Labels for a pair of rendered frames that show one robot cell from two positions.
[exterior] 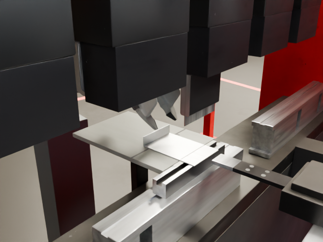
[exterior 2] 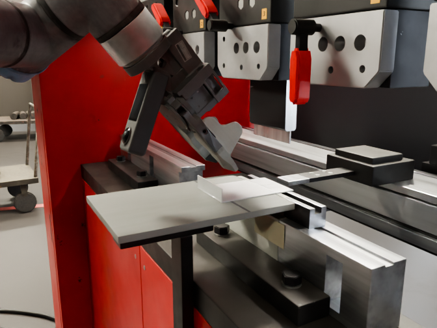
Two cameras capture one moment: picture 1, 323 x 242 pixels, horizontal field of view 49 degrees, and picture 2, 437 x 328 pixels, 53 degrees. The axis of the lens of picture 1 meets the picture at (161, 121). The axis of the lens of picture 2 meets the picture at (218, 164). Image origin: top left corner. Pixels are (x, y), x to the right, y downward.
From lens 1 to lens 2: 75 cm
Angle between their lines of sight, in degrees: 64
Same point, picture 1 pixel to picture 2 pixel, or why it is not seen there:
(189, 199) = not seen: hidden behind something
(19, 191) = not seen: outside the picture
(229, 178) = not seen: hidden behind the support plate
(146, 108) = (227, 144)
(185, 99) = (291, 109)
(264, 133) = (192, 177)
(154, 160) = (266, 203)
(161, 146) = (233, 194)
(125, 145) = (208, 210)
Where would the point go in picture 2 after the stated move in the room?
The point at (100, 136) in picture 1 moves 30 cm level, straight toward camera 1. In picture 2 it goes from (160, 220) to (404, 239)
